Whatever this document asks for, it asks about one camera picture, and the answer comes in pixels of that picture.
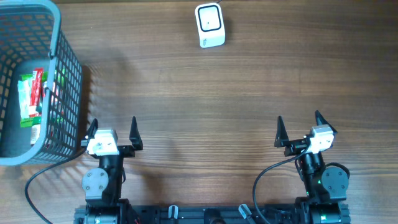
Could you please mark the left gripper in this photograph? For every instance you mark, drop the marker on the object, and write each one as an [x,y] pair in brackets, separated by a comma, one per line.
[128,151]

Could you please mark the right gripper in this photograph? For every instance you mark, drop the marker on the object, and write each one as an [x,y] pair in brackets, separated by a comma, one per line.
[282,140]

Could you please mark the red candy bar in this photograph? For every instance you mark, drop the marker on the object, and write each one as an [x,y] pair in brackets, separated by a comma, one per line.
[34,109]

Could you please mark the green snack bag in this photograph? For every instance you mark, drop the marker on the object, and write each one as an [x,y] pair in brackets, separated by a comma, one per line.
[30,121]

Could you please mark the green lid jar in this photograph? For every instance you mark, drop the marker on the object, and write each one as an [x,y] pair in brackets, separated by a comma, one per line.
[35,134]

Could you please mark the mint green wipes pack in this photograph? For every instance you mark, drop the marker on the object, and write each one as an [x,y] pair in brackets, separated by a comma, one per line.
[24,98]

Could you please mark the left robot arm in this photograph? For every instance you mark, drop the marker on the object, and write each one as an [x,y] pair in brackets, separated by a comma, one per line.
[103,185]

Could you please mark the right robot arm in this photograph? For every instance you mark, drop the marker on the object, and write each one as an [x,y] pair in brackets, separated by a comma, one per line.
[325,184]

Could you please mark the white barcode scanner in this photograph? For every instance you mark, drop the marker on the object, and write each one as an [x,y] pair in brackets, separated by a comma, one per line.
[210,25]

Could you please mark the grey plastic mesh basket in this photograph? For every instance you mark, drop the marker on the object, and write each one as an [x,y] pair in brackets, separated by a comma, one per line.
[31,37]

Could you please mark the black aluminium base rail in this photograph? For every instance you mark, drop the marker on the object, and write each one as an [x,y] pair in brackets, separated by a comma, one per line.
[274,213]

